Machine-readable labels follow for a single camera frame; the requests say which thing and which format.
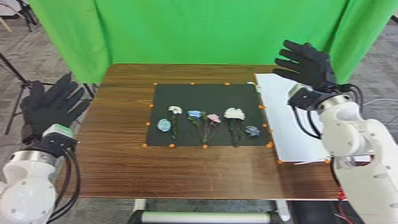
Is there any large white flower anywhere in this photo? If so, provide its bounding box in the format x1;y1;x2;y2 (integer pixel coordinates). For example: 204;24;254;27
222;107;247;148

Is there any pink flower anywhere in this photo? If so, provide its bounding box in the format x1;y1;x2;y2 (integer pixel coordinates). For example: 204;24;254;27
201;113;222;144

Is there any white sheet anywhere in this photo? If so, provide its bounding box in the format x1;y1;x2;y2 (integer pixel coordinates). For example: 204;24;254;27
254;73;334;164

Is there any pale grey bar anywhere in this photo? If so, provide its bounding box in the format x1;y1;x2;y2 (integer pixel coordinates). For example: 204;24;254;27
140;210;275;224

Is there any dark mat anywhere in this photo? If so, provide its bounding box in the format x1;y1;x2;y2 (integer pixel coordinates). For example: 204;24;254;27
144;83;273;148

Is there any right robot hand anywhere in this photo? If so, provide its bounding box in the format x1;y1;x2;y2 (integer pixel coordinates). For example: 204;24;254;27
272;39;341;93

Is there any dark blue flower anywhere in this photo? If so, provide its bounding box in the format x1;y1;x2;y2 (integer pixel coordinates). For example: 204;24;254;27
243;125;263;138

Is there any light blue flower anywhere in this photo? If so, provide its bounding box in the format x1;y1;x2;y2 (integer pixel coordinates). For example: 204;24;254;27
156;118;174;133

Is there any black cable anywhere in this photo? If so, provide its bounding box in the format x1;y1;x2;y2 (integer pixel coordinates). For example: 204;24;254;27
46;146;83;224
289;105;325;140

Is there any small white flower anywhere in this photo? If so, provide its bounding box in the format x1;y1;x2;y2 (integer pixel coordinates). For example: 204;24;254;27
167;105;185;141

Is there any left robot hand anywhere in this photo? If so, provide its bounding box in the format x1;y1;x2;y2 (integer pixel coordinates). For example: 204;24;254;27
18;72;94;138

